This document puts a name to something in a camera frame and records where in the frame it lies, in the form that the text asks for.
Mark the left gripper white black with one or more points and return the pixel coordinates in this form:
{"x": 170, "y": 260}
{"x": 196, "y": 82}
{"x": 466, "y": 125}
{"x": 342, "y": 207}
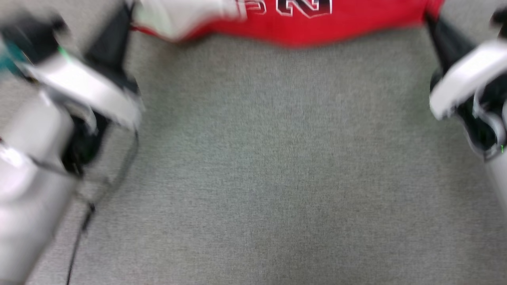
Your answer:
{"x": 87, "y": 91}

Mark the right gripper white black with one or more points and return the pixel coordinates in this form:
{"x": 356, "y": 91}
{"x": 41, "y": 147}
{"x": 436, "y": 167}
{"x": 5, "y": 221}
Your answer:
{"x": 471, "y": 75}

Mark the red basketball jersey white sleeves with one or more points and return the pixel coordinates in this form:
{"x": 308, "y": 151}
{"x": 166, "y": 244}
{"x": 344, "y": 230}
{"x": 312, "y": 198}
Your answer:
{"x": 309, "y": 23}

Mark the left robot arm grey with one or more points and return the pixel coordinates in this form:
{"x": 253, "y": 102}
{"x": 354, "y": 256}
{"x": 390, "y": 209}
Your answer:
{"x": 27, "y": 190}

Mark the grey fabric sofa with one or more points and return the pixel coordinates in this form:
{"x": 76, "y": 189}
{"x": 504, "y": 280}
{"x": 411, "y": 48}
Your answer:
{"x": 277, "y": 158}

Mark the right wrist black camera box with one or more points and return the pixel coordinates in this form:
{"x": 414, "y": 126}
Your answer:
{"x": 501, "y": 21}

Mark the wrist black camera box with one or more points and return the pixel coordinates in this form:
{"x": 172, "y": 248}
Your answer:
{"x": 31, "y": 39}
{"x": 501, "y": 21}

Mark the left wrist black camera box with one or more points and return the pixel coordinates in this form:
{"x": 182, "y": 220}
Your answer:
{"x": 31, "y": 39}

